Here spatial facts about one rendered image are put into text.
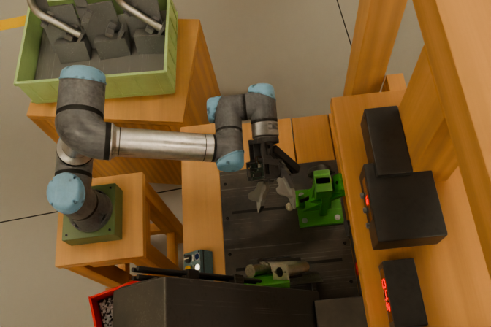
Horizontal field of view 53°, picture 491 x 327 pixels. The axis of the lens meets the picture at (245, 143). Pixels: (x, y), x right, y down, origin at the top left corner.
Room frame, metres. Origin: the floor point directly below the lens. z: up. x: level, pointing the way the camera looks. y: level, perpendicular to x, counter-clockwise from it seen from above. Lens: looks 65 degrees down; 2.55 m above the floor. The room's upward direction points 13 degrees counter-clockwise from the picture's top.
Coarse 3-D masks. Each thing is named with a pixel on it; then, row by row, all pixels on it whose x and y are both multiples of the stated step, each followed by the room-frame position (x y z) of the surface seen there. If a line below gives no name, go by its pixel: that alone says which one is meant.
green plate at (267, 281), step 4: (268, 276) 0.25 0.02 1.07; (272, 276) 0.25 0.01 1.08; (264, 280) 0.22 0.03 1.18; (268, 280) 0.22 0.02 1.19; (272, 280) 0.22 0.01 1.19; (276, 280) 0.21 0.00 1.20; (280, 280) 0.21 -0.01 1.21; (284, 280) 0.21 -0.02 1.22; (288, 280) 0.20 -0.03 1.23; (248, 284) 0.22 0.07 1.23; (252, 284) 0.21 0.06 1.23; (256, 284) 0.21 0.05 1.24; (260, 284) 0.21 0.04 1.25; (264, 284) 0.20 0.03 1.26; (268, 284) 0.20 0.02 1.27; (272, 284) 0.20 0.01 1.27; (276, 284) 0.19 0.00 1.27; (280, 284) 0.19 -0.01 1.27; (284, 284) 0.19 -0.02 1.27; (288, 284) 0.19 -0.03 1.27
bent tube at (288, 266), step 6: (270, 264) 0.29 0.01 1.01; (276, 264) 0.25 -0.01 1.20; (282, 264) 0.25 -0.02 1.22; (288, 264) 0.28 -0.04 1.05; (294, 264) 0.25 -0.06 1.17; (300, 264) 0.25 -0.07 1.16; (306, 264) 0.25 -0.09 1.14; (276, 270) 0.24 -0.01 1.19; (282, 270) 0.24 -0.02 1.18; (288, 270) 0.23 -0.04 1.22; (294, 270) 0.23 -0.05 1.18; (300, 270) 0.23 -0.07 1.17; (306, 270) 0.23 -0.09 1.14; (276, 276) 0.23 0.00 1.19; (282, 276) 0.22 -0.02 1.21; (288, 276) 0.22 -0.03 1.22
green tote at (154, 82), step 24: (48, 0) 1.60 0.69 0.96; (72, 0) 1.58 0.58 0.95; (96, 0) 1.56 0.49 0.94; (168, 0) 1.46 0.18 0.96; (168, 24) 1.33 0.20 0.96; (24, 48) 1.39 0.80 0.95; (168, 48) 1.23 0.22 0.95; (24, 72) 1.29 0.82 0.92; (144, 72) 1.13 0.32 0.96; (168, 72) 1.14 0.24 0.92; (48, 96) 1.20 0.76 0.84; (120, 96) 1.15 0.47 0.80
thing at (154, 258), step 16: (160, 208) 0.71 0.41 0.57; (160, 224) 0.70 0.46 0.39; (176, 224) 0.73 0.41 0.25; (176, 240) 0.66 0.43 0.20; (160, 256) 0.50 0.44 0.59; (176, 256) 0.58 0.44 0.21; (80, 272) 0.49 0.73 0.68; (96, 272) 0.48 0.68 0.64; (112, 272) 0.51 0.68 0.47; (128, 272) 0.56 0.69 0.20
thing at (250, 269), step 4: (256, 264) 0.29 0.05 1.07; (260, 264) 0.29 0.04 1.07; (264, 264) 0.29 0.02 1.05; (268, 264) 0.29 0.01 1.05; (248, 268) 0.28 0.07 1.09; (252, 268) 0.28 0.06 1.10; (256, 268) 0.28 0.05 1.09; (260, 268) 0.28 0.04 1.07; (264, 268) 0.28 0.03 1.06; (268, 268) 0.28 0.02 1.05; (248, 272) 0.27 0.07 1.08; (252, 272) 0.27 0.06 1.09; (256, 272) 0.27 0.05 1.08; (260, 272) 0.27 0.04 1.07; (264, 272) 0.27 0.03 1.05; (268, 272) 0.27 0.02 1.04; (248, 276) 0.26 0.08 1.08; (252, 276) 0.26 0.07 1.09
